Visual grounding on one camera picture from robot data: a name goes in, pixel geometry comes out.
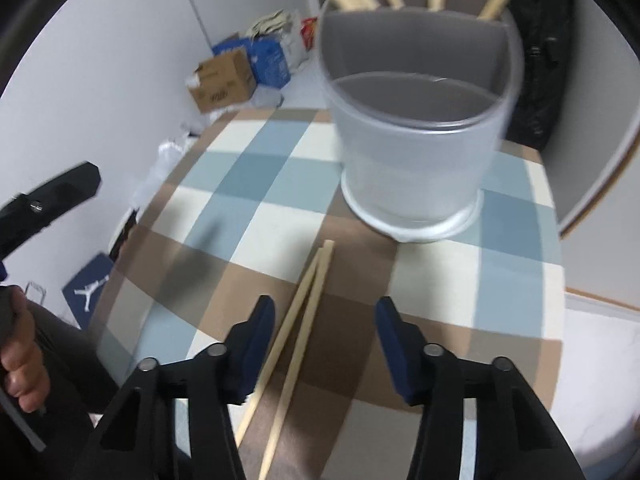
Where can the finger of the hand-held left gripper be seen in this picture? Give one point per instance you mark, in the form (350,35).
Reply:
(55,195)
(2,271)

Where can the brown cardboard box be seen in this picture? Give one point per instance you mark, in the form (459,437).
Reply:
(222,82)

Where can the checked tablecloth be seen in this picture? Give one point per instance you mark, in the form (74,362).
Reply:
(280,185)

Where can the blue cardboard box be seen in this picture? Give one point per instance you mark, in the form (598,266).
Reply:
(272,65)

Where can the person's left hand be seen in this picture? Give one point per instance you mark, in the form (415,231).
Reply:
(27,360)

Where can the blue box white figure print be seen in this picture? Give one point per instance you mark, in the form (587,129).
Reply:
(97,265)

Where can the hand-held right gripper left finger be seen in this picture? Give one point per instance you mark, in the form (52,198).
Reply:
(255,345)

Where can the person's leg in grey trousers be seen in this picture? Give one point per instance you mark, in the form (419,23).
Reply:
(65,350)

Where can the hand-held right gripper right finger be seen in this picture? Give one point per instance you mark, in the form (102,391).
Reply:
(395,345)

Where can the white grey utensil holder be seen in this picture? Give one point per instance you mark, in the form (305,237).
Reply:
(415,170)

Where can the white tote bag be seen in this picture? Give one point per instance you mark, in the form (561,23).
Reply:
(272,22)

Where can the black flat object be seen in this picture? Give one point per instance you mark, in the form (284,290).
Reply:
(122,237)

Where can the red snack bag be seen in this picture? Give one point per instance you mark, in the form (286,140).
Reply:
(309,30)

